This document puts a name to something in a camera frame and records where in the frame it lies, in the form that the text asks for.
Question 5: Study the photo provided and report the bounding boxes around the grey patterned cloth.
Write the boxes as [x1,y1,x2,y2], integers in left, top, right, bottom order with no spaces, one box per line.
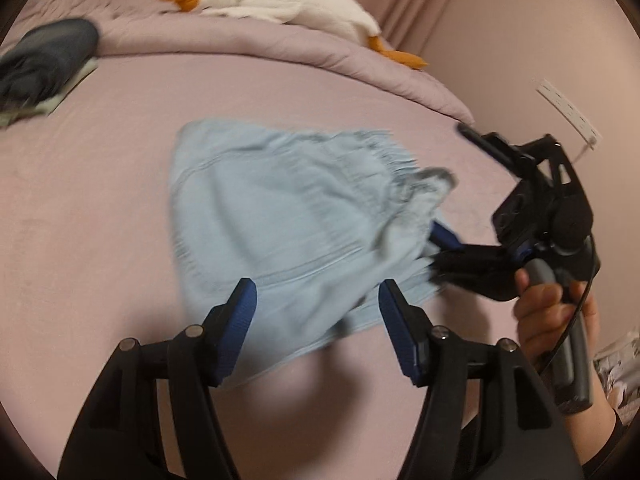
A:
[592,327,640,411]

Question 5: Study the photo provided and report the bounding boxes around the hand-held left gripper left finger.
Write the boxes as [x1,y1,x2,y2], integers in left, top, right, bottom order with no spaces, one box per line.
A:
[56,278,258,480]

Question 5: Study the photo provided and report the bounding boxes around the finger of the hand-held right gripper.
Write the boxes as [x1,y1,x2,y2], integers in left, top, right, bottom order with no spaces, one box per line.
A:
[427,220,524,302]
[456,122,576,186]

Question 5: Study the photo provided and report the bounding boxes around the lilac duvet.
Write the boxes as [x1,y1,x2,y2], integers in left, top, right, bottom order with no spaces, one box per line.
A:
[15,0,476,126]

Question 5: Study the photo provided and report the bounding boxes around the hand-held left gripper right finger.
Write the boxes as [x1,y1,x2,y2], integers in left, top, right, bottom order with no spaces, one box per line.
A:
[378,279,586,480]

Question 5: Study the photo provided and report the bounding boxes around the white goose plush toy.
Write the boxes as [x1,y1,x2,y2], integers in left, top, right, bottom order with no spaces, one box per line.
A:
[159,0,430,70]

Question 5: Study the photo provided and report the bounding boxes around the pink curtain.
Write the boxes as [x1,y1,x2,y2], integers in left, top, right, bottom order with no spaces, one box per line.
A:
[345,0,476,56]

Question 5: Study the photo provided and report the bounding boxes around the white wall socket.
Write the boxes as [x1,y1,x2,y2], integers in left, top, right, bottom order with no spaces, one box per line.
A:
[536,79,603,153]

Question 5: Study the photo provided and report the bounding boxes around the person's right hand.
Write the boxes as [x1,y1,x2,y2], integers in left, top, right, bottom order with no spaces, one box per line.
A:
[514,267,601,376]

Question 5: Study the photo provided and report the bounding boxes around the black cable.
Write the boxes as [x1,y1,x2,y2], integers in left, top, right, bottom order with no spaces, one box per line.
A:
[537,235,602,376]

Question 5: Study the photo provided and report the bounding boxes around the light blue denim shorts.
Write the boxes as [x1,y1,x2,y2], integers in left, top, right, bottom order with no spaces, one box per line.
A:
[170,119,458,391]

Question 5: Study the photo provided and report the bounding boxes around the folded dark blue jeans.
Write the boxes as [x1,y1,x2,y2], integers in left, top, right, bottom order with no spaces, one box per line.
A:
[0,17,101,111]

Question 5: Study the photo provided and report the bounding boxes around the person's right forearm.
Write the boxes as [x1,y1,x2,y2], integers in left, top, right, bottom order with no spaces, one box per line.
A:
[560,395,640,480]

